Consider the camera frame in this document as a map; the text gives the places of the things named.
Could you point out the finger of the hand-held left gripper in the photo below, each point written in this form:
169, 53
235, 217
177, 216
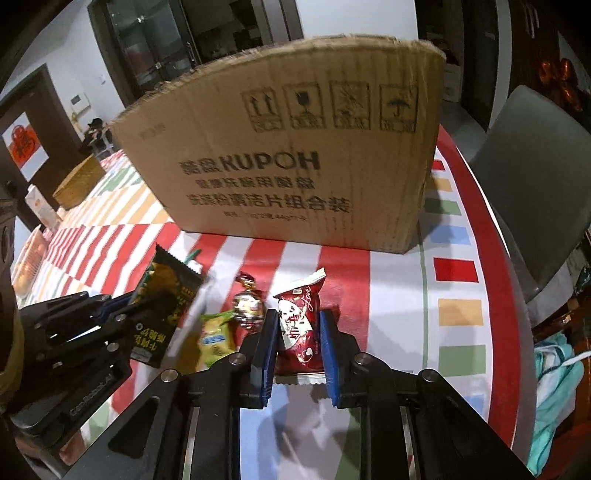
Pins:
92, 337
74, 304

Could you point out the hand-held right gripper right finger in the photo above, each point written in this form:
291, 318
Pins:
330, 355

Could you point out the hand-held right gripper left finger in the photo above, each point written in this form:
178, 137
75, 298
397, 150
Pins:
270, 350

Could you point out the red snack packet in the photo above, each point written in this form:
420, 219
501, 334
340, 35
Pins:
300, 332

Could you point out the dark green snack packet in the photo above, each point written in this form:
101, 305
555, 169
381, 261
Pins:
161, 300

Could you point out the brown cardboard box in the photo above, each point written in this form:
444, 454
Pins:
277, 138

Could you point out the gold wrapped candy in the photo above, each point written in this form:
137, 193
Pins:
247, 304

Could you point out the yellow green snack packet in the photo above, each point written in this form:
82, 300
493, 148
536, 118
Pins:
214, 341

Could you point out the bowl of oranges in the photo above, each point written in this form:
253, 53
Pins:
30, 258

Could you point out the juice carton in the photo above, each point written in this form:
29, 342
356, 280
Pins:
41, 207

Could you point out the woven basket box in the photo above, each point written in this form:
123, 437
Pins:
78, 184

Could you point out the red white paper poster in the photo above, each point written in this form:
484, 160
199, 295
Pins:
23, 150

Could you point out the black white plush toy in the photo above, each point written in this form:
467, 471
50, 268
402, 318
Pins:
94, 134

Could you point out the dark brown door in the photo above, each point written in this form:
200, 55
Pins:
46, 101

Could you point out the teal clothing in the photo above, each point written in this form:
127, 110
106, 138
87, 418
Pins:
554, 392

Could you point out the large grey chair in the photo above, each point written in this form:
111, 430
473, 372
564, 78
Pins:
531, 184

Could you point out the glass sliding door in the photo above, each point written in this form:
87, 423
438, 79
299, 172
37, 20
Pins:
152, 46

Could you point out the white floor box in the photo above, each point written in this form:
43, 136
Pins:
451, 83

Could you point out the orange foil balloons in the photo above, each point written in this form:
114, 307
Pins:
561, 83

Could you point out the white wall intercom panel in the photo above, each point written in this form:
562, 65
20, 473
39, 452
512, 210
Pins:
80, 104

